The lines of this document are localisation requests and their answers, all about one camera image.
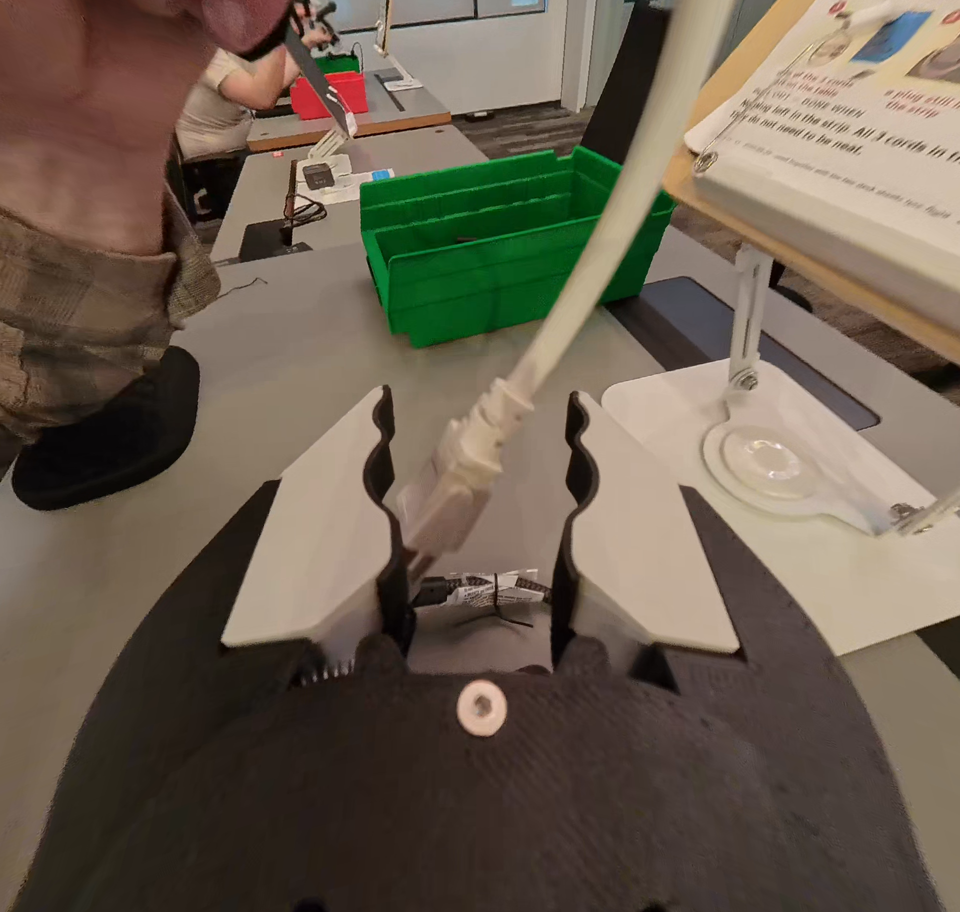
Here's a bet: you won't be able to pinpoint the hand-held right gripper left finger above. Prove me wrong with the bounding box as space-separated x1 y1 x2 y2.
221 385 417 657

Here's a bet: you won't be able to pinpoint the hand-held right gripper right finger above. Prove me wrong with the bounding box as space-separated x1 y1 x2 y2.
551 391 744 667

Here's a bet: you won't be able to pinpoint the black braided cable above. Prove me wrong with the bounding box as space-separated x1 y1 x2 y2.
414 577 554 607

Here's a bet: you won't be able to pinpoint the white power cord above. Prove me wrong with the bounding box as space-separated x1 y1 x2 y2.
517 0 753 403

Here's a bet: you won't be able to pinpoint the person's left forearm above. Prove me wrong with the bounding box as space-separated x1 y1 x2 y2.
0 191 222 444

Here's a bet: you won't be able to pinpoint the person's left hand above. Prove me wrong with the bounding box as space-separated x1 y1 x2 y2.
0 0 305 257

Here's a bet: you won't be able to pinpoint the white stand with wooden board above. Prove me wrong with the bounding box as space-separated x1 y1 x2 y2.
373 0 427 92
600 0 960 660

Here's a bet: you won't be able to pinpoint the black padded armrest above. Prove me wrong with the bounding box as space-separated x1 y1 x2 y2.
11 344 202 512

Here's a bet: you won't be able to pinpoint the white papers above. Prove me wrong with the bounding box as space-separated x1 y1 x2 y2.
296 155 376 204

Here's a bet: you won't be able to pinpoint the grey desk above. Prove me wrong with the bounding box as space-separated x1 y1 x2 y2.
210 121 490 264

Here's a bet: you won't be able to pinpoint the red plastic bin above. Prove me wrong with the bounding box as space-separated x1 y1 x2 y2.
288 71 370 120

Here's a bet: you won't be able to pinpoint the wood edged desk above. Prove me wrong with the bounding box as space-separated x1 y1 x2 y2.
247 65 453 152

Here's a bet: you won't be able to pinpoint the black upright panel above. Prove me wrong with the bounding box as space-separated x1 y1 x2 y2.
581 0 674 171

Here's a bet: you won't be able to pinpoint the printed instruction sheet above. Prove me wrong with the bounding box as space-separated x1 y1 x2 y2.
684 0 960 227

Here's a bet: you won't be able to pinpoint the white cable label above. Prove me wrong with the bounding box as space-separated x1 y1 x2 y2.
442 569 541 611

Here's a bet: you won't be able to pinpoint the thin black cable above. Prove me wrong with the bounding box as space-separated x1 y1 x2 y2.
279 161 329 247

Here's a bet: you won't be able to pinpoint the metal wire page clip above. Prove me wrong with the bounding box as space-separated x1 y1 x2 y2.
690 0 897 178

